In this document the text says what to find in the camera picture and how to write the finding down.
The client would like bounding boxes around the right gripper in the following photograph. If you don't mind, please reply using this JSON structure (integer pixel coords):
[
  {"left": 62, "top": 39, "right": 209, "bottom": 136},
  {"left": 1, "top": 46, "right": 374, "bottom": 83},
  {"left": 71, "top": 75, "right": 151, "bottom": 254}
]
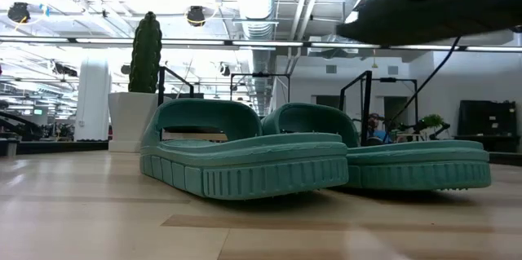
[{"left": 336, "top": 0, "right": 522, "bottom": 45}]

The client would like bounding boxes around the green slide sandal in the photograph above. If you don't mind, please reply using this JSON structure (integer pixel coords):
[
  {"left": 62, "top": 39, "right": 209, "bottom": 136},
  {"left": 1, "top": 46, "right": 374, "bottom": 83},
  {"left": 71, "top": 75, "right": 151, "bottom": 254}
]
[
  {"left": 139, "top": 97, "right": 351, "bottom": 201},
  {"left": 260, "top": 102, "right": 493, "bottom": 192}
]

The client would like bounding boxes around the black-framed wooden shelf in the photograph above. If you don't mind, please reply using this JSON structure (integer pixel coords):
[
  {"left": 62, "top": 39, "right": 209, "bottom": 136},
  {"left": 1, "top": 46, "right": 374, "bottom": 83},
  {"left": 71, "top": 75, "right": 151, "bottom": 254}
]
[{"left": 157, "top": 65, "right": 374, "bottom": 148}]

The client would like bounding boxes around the small green plant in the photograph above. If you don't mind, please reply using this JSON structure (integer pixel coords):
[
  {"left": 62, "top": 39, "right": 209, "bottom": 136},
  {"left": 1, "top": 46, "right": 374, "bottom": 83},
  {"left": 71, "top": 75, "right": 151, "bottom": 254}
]
[{"left": 419, "top": 112, "right": 446, "bottom": 130}]

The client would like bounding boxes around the person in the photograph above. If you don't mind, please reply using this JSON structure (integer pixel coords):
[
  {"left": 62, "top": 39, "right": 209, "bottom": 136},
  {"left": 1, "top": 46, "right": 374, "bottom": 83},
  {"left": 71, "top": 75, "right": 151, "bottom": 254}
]
[{"left": 364, "top": 112, "right": 396, "bottom": 147}]

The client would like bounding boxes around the black cabinet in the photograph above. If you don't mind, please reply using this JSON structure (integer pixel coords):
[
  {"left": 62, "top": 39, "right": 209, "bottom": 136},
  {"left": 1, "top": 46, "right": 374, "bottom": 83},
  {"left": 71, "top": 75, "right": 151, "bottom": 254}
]
[{"left": 455, "top": 99, "right": 520, "bottom": 154}]

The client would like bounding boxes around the black ceiling device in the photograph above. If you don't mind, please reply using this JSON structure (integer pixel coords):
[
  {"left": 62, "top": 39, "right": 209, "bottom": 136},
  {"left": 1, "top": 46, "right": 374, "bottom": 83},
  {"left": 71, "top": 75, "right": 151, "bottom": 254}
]
[
  {"left": 186, "top": 5, "right": 207, "bottom": 29},
  {"left": 7, "top": 2, "right": 32, "bottom": 24}
]

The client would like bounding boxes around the long light strip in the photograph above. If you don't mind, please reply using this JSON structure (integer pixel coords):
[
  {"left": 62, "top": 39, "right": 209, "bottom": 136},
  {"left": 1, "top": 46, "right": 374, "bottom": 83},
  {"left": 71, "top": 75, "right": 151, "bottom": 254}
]
[{"left": 0, "top": 35, "right": 522, "bottom": 53}]

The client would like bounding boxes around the green cactus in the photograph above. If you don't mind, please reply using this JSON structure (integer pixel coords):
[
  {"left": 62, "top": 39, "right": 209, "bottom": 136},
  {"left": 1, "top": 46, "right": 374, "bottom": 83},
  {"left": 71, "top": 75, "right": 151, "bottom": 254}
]
[{"left": 127, "top": 11, "right": 163, "bottom": 94}]

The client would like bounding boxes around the white hexagonal planter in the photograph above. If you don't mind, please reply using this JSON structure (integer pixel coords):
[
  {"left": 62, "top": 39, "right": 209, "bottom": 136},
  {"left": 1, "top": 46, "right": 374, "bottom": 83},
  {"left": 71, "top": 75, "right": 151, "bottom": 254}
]
[{"left": 107, "top": 91, "right": 173, "bottom": 154}]

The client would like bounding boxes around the white round pillar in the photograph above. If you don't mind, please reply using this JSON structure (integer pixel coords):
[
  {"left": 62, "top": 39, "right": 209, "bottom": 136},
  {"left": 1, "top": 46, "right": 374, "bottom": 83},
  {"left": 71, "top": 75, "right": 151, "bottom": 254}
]
[{"left": 74, "top": 58, "right": 113, "bottom": 142}]

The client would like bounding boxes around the black cable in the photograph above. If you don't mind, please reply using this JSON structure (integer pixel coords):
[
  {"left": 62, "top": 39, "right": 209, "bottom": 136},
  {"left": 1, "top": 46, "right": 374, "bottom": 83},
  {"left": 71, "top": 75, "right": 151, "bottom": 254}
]
[{"left": 383, "top": 35, "right": 462, "bottom": 134}]

